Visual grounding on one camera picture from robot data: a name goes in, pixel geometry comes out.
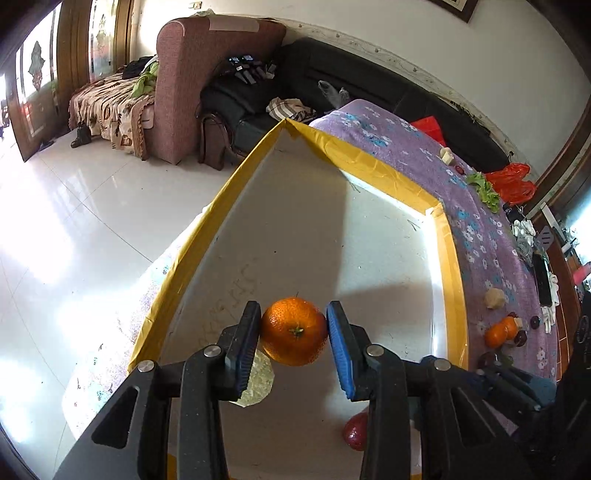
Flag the purple floral tablecloth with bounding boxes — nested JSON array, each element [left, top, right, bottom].
[[62, 99, 561, 480]]

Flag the green lettuce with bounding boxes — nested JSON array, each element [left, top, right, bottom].
[[466, 172, 502, 213]]

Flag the pink fabric armchair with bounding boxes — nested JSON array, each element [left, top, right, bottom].
[[147, 17, 288, 167]]

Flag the striped cloth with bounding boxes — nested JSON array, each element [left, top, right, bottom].
[[266, 97, 318, 122]]

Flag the orange plastic bag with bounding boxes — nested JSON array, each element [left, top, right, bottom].
[[485, 164, 539, 206]]

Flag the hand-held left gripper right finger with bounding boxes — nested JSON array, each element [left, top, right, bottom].
[[326, 301, 532, 480]]

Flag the brown handbag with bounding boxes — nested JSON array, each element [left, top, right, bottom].
[[198, 113, 232, 171]]

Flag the framed horse painting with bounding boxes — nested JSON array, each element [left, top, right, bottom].
[[427, 0, 479, 24]]

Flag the black and blue devices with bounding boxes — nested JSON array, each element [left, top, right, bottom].
[[223, 54, 279, 86]]

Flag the metal spatula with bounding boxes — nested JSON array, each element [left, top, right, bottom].
[[534, 225, 556, 253]]

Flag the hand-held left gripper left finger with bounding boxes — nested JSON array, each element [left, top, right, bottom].
[[53, 301, 262, 480]]

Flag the wooden glass door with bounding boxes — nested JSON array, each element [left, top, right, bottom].
[[10, 0, 64, 162], [58, 0, 136, 93]]

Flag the black clothing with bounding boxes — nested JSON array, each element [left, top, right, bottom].
[[121, 56, 157, 79]]

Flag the black leather sofa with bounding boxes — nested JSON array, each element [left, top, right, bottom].
[[200, 37, 513, 172]]

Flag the white foam tray yellow rim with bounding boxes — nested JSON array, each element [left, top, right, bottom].
[[127, 119, 469, 480]]

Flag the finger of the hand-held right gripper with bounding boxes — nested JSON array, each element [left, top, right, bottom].
[[480, 357, 544, 414]]

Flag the patterned blanket daybed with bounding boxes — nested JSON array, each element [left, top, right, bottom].
[[68, 74, 158, 161]]

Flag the green cloth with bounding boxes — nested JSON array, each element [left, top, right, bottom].
[[130, 61, 160, 99]]

